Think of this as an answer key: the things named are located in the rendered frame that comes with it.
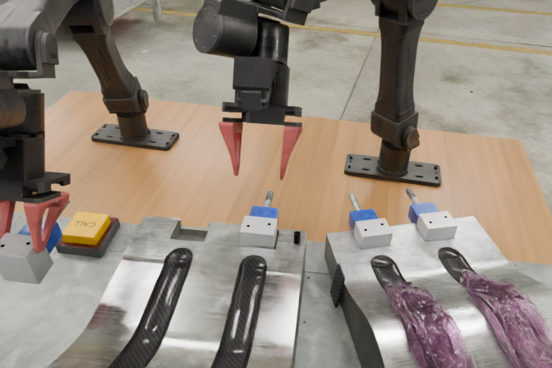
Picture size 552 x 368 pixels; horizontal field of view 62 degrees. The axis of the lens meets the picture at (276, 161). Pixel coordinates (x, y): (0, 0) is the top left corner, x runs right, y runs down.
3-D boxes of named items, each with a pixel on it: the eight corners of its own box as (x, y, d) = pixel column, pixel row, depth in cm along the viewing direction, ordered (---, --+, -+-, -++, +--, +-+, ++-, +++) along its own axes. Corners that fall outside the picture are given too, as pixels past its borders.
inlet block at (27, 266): (56, 211, 70) (44, 185, 67) (86, 214, 70) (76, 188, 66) (4, 280, 60) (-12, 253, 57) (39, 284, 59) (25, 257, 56)
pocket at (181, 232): (181, 235, 74) (178, 218, 72) (213, 238, 74) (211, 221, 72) (172, 255, 71) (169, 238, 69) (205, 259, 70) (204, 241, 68)
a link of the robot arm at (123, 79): (141, 117, 102) (91, 5, 73) (111, 117, 102) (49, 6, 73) (144, 94, 105) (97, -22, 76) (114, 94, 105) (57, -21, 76)
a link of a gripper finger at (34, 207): (39, 263, 55) (39, 187, 54) (-15, 256, 56) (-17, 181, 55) (71, 245, 62) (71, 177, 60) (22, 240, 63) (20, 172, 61)
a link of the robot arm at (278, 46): (255, 66, 57) (259, 10, 56) (228, 68, 61) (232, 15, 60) (295, 73, 61) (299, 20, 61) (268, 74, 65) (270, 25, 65)
